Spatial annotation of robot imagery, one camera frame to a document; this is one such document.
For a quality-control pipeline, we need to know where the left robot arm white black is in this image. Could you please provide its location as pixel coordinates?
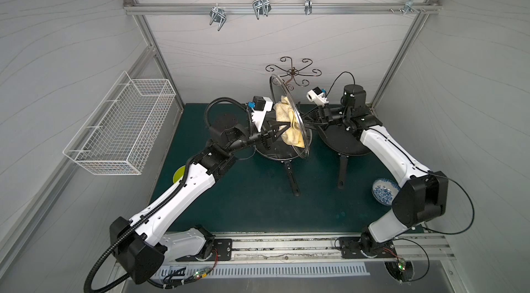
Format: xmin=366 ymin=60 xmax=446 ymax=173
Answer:
xmin=101 ymin=111 xmax=304 ymax=290

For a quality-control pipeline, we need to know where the metal hook clamp middle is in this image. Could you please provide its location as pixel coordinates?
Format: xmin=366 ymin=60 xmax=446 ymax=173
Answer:
xmin=252 ymin=0 xmax=271 ymax=20

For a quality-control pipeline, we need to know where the metal hook clamp left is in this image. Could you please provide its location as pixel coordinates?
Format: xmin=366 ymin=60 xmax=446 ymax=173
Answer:
xmin=209 ymin=5 xmax=226 ymax=31

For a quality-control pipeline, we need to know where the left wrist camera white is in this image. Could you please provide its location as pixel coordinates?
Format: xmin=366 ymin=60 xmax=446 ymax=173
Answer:
xmin=248 ymin=96 xmax=273 ymax=131

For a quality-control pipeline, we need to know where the metal hook clamp small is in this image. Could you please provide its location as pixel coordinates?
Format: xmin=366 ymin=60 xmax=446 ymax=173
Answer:
xmin=304 ymin=0 xmax=313 ymax=15

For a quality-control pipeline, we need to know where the left frying pan black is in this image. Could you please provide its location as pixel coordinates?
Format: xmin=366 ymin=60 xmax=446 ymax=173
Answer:
xmin=253 ymin=126 xmax=313 ymax=197

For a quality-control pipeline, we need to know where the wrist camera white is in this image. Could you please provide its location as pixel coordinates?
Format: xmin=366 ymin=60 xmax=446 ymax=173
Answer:
xmin=248 ymin=96 xmax=273 ymax=131
xmin=306 ymin=87 xmax=328 ymax=107

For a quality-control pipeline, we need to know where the blue white patterned bowl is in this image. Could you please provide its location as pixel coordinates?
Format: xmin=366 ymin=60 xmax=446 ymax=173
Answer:
xmin=371 ymin=178 xmax=401 ymax=207

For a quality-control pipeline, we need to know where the glass pot lid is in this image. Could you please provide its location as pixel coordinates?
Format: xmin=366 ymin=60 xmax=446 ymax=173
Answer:
xmin=255 ymin=131 xmax=312 ymax=161
xmin=269 ymin=74 xmax=312 ymax=159

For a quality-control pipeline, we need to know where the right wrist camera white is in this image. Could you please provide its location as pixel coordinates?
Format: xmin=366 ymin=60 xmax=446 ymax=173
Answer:
xmin=306 ymin=87 xmax=328 ymax=107

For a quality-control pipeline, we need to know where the right frying pan black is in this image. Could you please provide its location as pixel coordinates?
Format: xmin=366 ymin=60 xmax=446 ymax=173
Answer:
xmin=316 ymin=125 xmax=371 ymax=189

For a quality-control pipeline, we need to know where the black corrugated cable conduit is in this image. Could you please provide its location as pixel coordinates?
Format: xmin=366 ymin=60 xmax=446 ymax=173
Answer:
xmin=83 ymin=97 xmax=253 ymax=293

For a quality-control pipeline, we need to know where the copper scroll mug tree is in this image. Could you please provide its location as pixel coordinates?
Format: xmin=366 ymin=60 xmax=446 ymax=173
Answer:
xmin=265 ymin=56 xmax=322 ymax=91

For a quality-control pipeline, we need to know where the metal hook clamp right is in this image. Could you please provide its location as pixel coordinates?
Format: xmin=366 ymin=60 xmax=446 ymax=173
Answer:
xmin=389 ymin=0 xmax=426 ymax=15

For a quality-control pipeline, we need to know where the green table mat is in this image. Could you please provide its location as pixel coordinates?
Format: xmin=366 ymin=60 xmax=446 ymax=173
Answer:
xmin=140 ymin=103 xmax=424 ymax=234

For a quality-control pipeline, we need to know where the aluminium crossbar rail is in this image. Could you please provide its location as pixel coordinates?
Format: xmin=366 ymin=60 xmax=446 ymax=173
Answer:
xmin=124 ymin=0 xmax=442 ymax=15

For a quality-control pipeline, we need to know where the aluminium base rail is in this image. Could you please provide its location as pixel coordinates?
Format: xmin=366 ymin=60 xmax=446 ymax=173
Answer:
xmin=115 ymin=232 xmax=455 ymax=267

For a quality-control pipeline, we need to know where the yellow fluffy cloth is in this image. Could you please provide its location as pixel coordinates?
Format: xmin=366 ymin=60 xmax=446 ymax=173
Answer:
xmin=274 ymin=96 xmax=305 ymax=149

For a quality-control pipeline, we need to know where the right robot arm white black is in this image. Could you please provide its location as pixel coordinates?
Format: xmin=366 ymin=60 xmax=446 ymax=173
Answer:
xmin=302 ymin=84 xmax=449 ymax=257

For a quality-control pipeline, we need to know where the white wire basket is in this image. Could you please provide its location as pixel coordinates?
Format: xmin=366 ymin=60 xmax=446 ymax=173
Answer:
xmin=63 ymin=72 xmax=176 ymax=176

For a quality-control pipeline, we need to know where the frying pan black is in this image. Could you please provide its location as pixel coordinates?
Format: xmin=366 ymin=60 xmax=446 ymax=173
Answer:
xmin=253 ymin=126 xmax=313 ymax=197
xmin=316 ymin=125 xmax=371 ymax=189

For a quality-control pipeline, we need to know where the green plastic bowl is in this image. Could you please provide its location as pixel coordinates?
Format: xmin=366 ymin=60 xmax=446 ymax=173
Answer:
xmin=173 ymin=165 xmax=186 ymax=184

